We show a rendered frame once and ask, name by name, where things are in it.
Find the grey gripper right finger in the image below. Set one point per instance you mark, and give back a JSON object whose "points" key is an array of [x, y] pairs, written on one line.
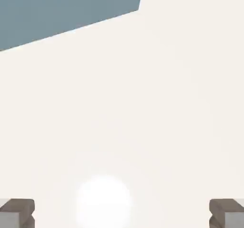
{"points": [[225, 208]]}

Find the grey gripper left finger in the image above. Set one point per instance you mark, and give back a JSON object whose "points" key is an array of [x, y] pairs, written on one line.
{"points": [[18, 208]]}

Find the blue-grey painted cabinet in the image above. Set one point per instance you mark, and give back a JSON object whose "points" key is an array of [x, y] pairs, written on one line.
{"points": [[66, 5]]}

